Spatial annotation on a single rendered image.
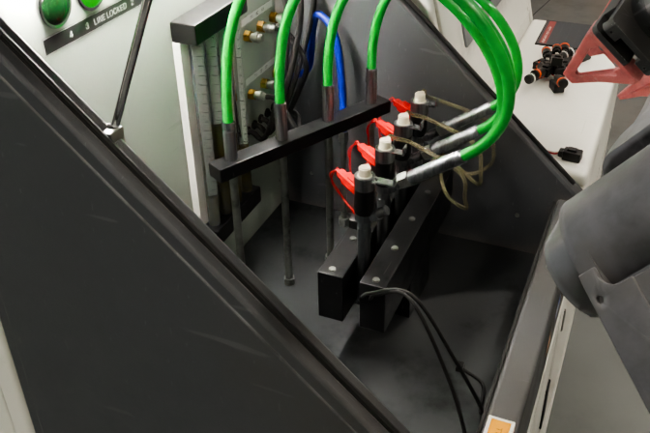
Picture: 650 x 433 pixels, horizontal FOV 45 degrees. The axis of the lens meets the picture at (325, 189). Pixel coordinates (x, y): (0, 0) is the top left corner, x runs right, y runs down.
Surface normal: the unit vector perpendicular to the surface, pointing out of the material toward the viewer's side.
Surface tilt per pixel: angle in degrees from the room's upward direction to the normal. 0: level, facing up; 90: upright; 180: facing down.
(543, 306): 0
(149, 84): 90
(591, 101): 0
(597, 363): 0
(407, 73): 90
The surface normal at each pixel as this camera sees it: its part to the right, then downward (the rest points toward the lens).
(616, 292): -0.75, -0.04
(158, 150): 0.92, 0.19
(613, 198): -0.82, -0.40
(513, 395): -0.02, -0.85
